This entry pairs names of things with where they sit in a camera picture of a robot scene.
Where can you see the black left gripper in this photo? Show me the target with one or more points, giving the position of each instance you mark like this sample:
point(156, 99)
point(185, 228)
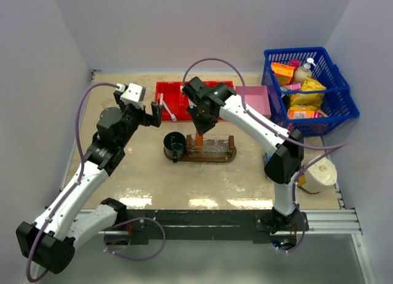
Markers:
point(147, 119)

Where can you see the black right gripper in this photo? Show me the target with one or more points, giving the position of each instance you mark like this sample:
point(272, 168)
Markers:
point(201, 127)

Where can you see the white toothbrush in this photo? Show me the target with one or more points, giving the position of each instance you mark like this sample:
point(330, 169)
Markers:
point(161, 103)

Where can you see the orange toothpaste tube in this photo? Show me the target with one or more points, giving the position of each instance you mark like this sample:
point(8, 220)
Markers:
point(198, 141)

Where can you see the clear acrylic toothbrush holder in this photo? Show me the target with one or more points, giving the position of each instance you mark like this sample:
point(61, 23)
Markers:
point(218, 146)

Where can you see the dark green mug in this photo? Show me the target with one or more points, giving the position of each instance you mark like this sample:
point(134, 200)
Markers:
point(174, 145)

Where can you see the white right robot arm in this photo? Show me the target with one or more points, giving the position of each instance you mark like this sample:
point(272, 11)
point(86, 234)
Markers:
point(285, 148)

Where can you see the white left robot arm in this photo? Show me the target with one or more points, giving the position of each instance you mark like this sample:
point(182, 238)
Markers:
point(53, 238)

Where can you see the oval wooden tray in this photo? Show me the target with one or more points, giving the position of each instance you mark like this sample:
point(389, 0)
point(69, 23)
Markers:
point(186, 158)

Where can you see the red bin middle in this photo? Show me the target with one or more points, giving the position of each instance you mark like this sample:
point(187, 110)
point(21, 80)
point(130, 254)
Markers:
point(183, 105)

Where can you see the red bin left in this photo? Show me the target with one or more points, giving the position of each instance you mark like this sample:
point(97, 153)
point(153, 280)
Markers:
point(170, 91)

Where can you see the pink drawer box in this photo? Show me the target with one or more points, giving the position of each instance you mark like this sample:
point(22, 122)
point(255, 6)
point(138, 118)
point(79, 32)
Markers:
point(257, 98)

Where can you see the orange snack box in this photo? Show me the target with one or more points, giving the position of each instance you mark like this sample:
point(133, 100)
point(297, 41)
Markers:
point(283, 73)

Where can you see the green blue carton box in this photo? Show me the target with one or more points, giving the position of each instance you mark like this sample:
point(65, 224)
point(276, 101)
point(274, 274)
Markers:
point(266, 158)

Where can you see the orange box lower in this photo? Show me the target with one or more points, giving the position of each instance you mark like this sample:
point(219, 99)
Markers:
point(301, 114)

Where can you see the yellow chips bag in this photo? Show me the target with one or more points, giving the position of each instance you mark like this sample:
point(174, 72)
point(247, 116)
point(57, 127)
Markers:
point(310, 96)

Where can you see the pink small package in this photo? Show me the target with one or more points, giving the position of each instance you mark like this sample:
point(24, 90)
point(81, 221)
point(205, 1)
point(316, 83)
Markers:
point(295, 63)

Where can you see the beige pump soap bottle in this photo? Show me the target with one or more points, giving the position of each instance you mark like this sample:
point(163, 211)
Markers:
point(303, 72)

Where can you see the blue plastic basket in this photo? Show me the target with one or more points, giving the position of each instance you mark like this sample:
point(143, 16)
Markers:
point(337, 104)

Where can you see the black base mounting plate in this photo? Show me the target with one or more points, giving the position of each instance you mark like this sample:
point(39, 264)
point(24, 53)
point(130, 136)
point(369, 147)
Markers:
point(257, 226)

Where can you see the white paper roll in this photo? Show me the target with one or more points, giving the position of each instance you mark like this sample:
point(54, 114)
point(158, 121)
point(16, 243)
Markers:
point(319, 177)

